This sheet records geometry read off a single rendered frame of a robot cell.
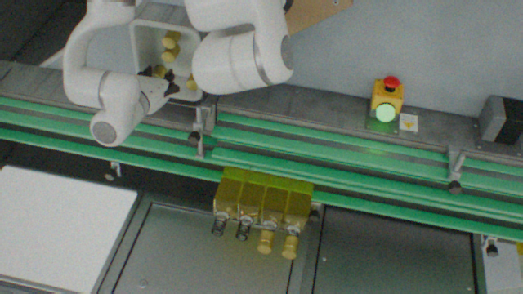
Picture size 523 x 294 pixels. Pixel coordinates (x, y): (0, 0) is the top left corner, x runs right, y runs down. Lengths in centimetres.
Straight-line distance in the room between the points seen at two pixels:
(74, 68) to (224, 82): 31
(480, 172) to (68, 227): 103
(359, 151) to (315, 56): 26
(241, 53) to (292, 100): 49
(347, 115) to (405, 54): 20
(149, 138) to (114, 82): 41
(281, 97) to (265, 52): 50
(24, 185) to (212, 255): 57
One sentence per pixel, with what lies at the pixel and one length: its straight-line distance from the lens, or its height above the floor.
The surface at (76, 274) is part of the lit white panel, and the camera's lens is 134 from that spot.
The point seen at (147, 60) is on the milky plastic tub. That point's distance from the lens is 137.
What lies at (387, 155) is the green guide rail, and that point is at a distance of 124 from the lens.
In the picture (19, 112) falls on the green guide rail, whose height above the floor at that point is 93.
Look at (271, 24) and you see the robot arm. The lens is 81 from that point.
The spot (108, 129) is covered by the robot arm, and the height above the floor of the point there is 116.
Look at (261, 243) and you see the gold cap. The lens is 118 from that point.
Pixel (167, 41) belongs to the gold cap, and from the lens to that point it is 128.
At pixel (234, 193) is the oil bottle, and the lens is 124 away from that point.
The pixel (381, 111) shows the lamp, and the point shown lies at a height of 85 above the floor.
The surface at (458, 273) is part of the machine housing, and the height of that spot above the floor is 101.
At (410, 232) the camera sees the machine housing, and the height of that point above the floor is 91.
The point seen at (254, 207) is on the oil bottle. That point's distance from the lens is 122.
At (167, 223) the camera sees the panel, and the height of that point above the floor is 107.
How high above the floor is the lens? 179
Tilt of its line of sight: 43 degrees down
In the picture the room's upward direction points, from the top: 164 degrees counter-clockwise
